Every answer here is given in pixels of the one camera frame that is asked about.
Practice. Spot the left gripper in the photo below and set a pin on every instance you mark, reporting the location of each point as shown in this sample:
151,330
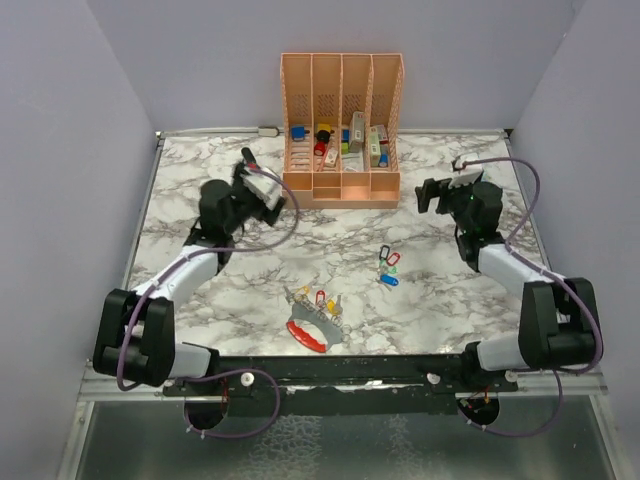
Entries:
265,214

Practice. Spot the white plug at wall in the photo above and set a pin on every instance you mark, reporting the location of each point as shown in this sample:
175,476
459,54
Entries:
268,131

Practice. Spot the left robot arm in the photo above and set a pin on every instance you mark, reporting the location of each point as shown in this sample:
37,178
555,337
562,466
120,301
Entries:
165,300

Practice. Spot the silver key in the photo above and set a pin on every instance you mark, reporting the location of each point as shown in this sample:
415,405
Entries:
337,309

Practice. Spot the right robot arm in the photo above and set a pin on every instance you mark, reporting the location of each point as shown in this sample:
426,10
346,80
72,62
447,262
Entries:
558,324

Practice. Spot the peach desk organizer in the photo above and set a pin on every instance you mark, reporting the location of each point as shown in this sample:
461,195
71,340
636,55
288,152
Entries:
329,88

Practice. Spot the blue cube in organizer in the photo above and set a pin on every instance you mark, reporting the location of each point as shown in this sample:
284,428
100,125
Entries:
298,133

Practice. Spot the blue stapler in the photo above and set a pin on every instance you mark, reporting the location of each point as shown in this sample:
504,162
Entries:
248,157

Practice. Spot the aluminium rail frame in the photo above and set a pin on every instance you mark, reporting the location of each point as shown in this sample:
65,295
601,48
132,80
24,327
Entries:
548,429

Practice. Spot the black red bottle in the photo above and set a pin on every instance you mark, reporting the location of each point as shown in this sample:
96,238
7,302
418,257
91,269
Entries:
323,137

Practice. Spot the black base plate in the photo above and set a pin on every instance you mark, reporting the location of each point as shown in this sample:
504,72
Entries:
309,386

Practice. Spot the blue key tag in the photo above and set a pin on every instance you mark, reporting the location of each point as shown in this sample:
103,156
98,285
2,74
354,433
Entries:
389,280

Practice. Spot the white red box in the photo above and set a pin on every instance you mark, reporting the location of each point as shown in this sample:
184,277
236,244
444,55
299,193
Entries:
378,146

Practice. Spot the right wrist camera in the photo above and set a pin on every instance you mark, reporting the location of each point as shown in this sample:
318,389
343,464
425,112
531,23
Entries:
463,172

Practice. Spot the grey green box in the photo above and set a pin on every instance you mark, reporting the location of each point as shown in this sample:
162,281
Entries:
356,132

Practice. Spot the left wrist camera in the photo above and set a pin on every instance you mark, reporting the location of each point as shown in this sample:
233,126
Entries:
261,182

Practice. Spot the metal key holder red handle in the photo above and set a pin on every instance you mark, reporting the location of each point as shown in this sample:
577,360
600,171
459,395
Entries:
313,327

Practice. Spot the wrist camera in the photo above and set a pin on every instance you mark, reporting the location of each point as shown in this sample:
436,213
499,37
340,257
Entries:
463,172
261,182

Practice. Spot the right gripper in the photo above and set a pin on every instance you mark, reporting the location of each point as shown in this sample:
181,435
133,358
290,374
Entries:
432,189

